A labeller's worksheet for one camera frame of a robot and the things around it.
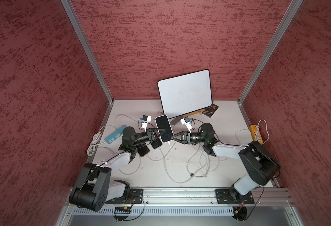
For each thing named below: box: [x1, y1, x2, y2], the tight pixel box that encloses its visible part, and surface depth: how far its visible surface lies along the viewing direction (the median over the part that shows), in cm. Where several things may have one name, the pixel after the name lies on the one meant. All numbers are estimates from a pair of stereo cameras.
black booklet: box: [202, 103, 220, 119], surface depth 113 cm
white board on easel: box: [157, 69, 213, 120], surface depth 103 cm
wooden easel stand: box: [182, 108, 205, 118], surface depth 109 cm
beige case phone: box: [154, 114, 174, 144], surface depth 77 cm
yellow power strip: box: [249, 124, 264, 145], surface depth 101 cm
